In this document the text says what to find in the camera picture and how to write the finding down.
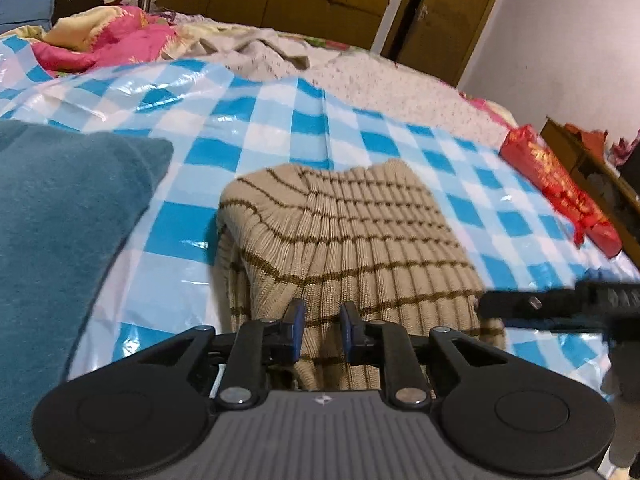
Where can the beige crumpled cloth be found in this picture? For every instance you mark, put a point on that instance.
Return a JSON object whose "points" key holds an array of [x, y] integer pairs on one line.
{"points": [[265, 55]]}

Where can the orange cloth on cabinet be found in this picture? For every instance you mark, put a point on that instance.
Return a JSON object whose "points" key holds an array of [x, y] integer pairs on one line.
{"points": [[587, 137]]}

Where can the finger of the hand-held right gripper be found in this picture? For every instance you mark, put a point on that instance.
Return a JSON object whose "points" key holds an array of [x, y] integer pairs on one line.
{"points": [[560, 325], [510, 304]]}

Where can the pink artificial flowers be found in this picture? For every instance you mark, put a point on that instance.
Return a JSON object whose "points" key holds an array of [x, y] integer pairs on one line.
{"points": [[625, 147]]}

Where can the beige striped ribbed sweater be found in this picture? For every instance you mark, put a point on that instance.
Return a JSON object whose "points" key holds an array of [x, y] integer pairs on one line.
{"points": [[360, 240]]}

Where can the blue checkered plastic sheet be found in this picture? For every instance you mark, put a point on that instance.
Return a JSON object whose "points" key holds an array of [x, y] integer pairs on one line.
{"points": [[280, 115]]}

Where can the blue pillow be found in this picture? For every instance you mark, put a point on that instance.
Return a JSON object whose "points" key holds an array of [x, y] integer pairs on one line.
{"points": [[25, 7]]}

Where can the wooden cabinet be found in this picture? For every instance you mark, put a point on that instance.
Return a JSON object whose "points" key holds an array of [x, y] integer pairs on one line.
{"points": [[595, 180]]}

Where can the brown wooden door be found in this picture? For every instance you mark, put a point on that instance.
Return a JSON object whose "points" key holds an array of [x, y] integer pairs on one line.
{"points": [[450, 15]]}

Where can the pink floral quilt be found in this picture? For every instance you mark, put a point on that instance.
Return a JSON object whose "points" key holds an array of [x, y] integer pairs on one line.
{"points": [[120, 40]]}

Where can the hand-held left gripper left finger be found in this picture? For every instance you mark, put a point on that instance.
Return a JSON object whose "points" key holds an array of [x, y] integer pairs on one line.
{"points": [[297, 332]]}

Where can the black television screen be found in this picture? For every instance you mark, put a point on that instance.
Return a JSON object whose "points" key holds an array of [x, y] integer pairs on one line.
{"points": [[631, 170]]}

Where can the red plastic bag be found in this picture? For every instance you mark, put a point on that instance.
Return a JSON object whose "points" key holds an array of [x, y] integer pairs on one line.
{"points": [[560, 185]]}

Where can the folded teal towel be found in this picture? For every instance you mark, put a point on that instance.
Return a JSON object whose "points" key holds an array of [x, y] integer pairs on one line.
{"points": [[60, 240]]}

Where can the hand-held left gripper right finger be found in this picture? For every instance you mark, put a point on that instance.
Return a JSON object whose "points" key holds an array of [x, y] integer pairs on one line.
{"points": [[348, 335]]}

